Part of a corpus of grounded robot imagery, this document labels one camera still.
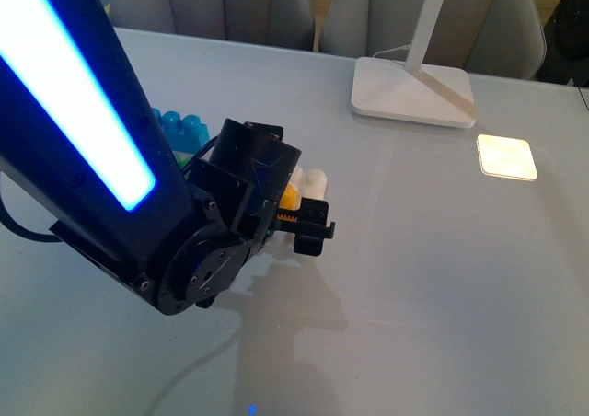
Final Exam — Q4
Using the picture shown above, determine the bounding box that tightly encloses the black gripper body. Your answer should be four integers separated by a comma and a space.
185, 119, 301, 250

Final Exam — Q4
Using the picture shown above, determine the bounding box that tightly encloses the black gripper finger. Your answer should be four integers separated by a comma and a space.
275, 198, 335, 255

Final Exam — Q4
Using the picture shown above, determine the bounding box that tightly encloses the yellow two-stud block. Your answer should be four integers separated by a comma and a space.
279, 182, 301, 211

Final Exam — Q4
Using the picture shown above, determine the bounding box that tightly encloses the green two-stud block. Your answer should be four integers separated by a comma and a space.
173, 151, 194, 179

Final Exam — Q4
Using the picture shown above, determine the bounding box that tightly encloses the blue three-stud block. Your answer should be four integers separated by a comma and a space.
152, 108, 210, 154

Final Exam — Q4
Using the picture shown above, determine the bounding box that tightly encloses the white desk lamp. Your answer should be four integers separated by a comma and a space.
351, 0, 477, 129

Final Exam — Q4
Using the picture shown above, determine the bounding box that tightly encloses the beige left chair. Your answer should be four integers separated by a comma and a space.
109, 0, 316, 51

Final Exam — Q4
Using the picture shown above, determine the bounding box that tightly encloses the beige chair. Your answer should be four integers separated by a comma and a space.
318, 0, 547, 80
109, 0, 316, 51

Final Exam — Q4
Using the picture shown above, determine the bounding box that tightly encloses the beige right chair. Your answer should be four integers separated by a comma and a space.
318, 0, 547, 80

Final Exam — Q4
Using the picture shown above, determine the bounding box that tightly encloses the white studded base plate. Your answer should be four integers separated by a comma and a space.
257, 165, 329, 251

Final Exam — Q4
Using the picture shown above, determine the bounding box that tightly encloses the white lamp cable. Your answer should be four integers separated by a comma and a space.
371, 44, 411, 60

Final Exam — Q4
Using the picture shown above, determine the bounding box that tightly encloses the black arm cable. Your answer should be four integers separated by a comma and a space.
0, 194, 65, 243

